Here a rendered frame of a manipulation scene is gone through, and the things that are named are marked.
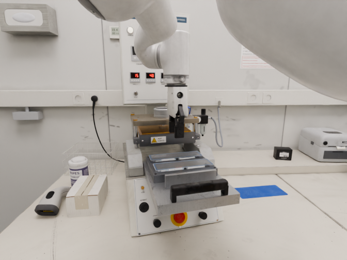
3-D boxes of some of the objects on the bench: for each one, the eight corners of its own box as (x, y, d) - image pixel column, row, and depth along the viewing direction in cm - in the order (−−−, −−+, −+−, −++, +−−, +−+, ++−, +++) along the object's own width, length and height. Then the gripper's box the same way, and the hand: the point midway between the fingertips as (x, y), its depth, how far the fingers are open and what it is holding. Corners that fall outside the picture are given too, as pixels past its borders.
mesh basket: (79, 161, 138) (77, 142, 135) (120, 160, 139) (119, 142, 136) (63, 176, 116) (61, 153, 113) (112, 175, 117) (110, 152, 115)
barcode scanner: (59, 193, 98) (57, 177, 97) (76, 192, 99) (75, 176, 97) (33, 220, 79) (30, 200, 77) (55, 219, 79) (52, 200, 77)
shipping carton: (82, 193, 98) (80, 175, 96) (110, 192, 99) (109, 174, 97) (64, 217, 80) (62, 196, 78) (99, 216, 81) (97, 195, 79)
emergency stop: (173, 223, 74) (172, 211, 75) (184, 221, 75) (183, 209, 76) (174, 224, 72) (173, 212, 73) (186, 222, 73) (184, 210, 74)
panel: (137, 236, 70) (132, 178, 74) (219, 221, 77) (211, 169, 81) (137, 237, 68) (133, 178, 72) (221, 222, 75) (214, 169, 79)
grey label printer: (296, 150, 147) (299, 126, 143) (326, 150, 146) (330, 126, 142) (318, 163, 123) (323, 134, 119) (354, 163, 122) (360, 135, 118)
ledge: (205, 157, 146) (205, 150, 145) (321, 155, 151) (321, 148, 150) (216, 175, 117) (217, 167, 116) (359, 172, 122) (361, 164, 121)
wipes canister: (75, 182, 108) (72, 155, 105) (92, 182, 109) (90, 155, 106) (67, 191, 100) (64, 161, 97) (87, 190, 100) (83, 161, 97)
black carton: (272, 156, 134) (273, 146, 133) (287, 157, 133) (289, 146, 131) (275, 159, 128) (277, 148, 127) (291, 160, 127) (293, 149, 125)
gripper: (159, 82, 76) (160, 130, 80) (171, 82, 59) (171, 142, 63) (179, 82, 78) (179, 129, 82) (196, 82, 61) (194, 141, 65)
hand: (176, 131), depth 72 cm, fingers open, 7 cm apart
